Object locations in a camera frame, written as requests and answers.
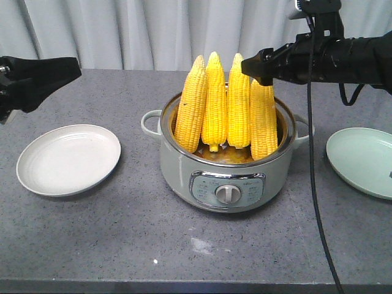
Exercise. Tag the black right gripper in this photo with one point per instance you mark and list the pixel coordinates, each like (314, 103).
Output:
(294, 62)

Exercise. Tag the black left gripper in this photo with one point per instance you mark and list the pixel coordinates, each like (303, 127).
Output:
(26, 83)

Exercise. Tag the yellow corn cob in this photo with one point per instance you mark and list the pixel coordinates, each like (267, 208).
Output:
(192, 107)
(214, 129)
(263, 121)
(238, 105)

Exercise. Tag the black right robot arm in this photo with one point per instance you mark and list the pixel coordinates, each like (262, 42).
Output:
(356, 61)

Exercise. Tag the beige plate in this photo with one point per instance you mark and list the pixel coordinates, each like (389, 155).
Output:
(68, 160)

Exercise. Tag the white curtain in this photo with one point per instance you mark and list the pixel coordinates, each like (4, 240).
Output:
(144, 35)

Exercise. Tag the green electric cooking pot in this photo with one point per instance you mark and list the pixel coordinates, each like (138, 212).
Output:
(218, 187)

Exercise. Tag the green plate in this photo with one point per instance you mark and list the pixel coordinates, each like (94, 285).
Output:
(362, 158)

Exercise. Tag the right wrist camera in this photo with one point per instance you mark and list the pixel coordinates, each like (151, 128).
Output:
(325, 15)

